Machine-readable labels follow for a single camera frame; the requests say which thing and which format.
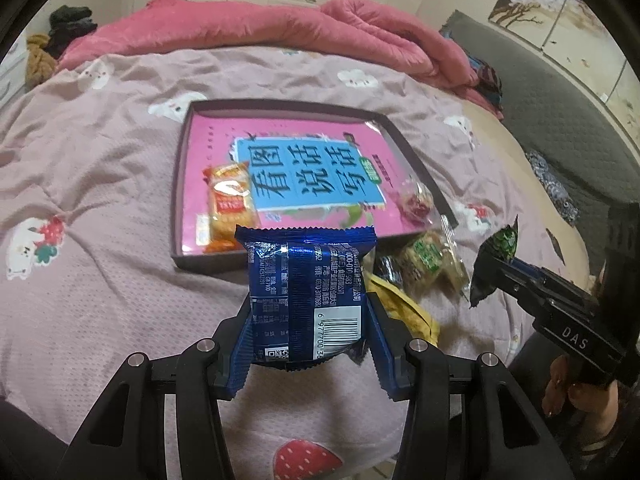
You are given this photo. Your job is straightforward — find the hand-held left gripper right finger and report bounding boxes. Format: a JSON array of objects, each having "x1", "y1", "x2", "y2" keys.
[{"x1": 367, "y1": 291, "x2": 576, "y2": 480}]

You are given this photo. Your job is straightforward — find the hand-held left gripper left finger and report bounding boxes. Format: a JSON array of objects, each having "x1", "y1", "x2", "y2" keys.
[{"x1": 62, "y1": 296, "x2": 253, "y2": 480}]

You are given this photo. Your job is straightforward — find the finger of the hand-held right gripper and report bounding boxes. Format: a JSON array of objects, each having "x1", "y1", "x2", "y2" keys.
[
  {"x1": 507, "y1": 257, "x2": 601, "y2": 308},
  {"x1": 475, "y1": 247, "x2": 556, "y2": 321}
]

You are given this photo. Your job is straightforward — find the green and black snack packet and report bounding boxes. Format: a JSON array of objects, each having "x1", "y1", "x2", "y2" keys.
[{"x1": 467, "y1": 215, "x2": 521, "y2": 308}]

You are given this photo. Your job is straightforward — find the yellow snack packet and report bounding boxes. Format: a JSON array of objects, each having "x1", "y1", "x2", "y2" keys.
[{"x1": 365, "y1": 272, "x2": 441, "y2": 346}]

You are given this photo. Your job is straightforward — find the dark blue snack packet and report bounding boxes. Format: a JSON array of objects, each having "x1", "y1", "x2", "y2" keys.
[{"x1": 234, "y1": 225, "x2": 378, "y2": 372}]

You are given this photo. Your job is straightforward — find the dark shallow tray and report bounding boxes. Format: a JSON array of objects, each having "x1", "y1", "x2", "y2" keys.
[{"x1": 170, "y1": 100, "x2": 458, "y2": 276}]

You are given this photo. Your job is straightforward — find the person's right forearm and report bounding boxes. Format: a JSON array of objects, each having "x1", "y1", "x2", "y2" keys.
[{"x1": 570, "y1": 400, "x2": 640, "y2": 480}]

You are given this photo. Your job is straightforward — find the person's right hand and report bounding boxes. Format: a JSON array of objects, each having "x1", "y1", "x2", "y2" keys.
[{"x1": 542, "y1": 355, "x2": 618, "y2": 418}]

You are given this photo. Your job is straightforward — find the clear pastry packet green label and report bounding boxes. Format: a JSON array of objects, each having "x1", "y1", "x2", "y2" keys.
[{"x1": 400, "y1": 215, "x2": 471, "y2": 303}]

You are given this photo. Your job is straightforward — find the dark brown candy packet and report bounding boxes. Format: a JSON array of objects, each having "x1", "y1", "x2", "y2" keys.
[{"x1": 377, "y1": 255, "x2": 416, "y2": 293}]

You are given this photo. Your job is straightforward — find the blue patterned cloth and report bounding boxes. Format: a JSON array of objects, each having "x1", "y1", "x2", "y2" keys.
[{"x1": 525, "y1": 150, "x2": 581, "y2": 223}]

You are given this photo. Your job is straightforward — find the red candy in clear wrapper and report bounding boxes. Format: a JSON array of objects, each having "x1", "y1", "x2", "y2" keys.
[{"x1": 397, "y1": 177, "x2": 436, "y2": 223}]

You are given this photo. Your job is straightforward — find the beige mattress cover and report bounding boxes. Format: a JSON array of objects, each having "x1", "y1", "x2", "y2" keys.
[{"x1": 450, "y1": 100, "x2": 591, "y2": 341}]

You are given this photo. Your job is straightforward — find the grey padded headboard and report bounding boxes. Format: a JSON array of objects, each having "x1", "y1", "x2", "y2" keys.
[{"x1": 440, "y1": 10, "x2": 640, "y2": 281}]

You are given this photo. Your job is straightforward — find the orange cracker packet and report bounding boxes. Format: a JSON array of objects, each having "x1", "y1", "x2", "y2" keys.
[{"x1": 201, "y1": 162, "x2": 261, "y2": 253}]

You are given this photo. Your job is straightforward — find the colourful striped cloth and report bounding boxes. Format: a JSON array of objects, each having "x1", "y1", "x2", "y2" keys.
[{"x1": 470, "y1": 57, "x2": 506, "y2": 116}]

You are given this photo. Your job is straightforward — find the pink picture book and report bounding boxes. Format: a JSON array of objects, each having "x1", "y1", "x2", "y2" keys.
[{"x1": 181, "y1": 112, "x2": 441, "y2": 256}]

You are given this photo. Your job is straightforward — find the printed pink bedsheet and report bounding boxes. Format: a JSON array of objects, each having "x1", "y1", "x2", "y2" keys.
[{"x1": 0, "y1": 47, "x2": 591, "y2": 480}]

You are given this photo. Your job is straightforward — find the pink quilt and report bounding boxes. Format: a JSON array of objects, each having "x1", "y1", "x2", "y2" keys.
[{"x1": 57, "y1": 0, "x2": 506, "y2": 121}]

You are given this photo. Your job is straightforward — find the yellow-brown cloth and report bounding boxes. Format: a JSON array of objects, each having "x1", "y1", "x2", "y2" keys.
[{"x1": 25, "y1": 34, "x2": 60, "y2": 86}]

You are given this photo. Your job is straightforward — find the dark clothes pile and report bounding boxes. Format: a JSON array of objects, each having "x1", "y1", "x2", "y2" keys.
[{"x1": 47, "y1": 5, "x2": 98, "y2": 56}]

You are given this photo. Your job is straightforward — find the wall painting panels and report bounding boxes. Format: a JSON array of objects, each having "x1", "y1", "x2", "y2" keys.
[{"x1": 487, "y1": 0, "x2": 640, "y2": 121}]

